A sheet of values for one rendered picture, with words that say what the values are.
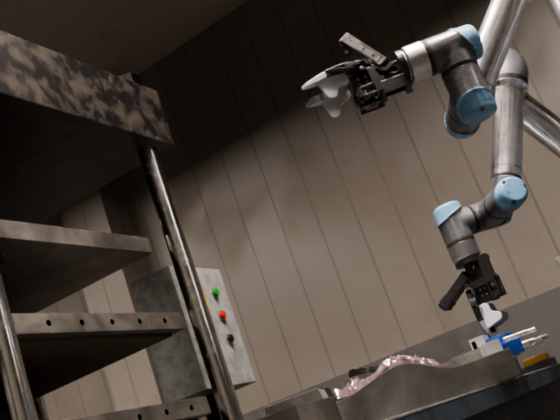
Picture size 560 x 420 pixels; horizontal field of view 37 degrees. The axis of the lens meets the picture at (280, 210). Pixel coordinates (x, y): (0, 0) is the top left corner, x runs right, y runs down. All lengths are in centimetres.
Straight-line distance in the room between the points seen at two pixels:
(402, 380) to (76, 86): 121
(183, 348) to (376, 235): 167
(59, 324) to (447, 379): 91
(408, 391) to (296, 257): 257
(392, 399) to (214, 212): 292
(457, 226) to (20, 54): 119
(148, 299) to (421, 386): 119
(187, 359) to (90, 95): 83
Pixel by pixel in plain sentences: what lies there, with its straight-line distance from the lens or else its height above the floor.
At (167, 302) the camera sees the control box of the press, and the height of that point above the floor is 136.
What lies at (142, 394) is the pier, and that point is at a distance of 452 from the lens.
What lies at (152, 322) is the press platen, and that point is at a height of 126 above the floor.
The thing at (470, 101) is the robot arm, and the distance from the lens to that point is 168.
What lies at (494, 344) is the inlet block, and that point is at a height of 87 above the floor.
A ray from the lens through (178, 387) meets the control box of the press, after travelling 262.
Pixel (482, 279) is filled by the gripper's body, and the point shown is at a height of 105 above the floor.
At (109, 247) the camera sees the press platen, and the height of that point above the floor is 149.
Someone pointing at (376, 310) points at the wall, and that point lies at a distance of 404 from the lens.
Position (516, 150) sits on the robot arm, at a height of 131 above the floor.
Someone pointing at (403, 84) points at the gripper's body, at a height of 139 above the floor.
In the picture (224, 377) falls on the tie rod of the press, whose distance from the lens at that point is 241.
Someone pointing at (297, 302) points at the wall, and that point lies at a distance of 423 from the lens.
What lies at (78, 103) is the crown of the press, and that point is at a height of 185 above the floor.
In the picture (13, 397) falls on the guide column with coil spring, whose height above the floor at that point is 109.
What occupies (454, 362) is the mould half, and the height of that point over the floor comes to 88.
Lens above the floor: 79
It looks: 16 degrees up
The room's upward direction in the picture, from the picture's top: 20 degrees counter-clockwise
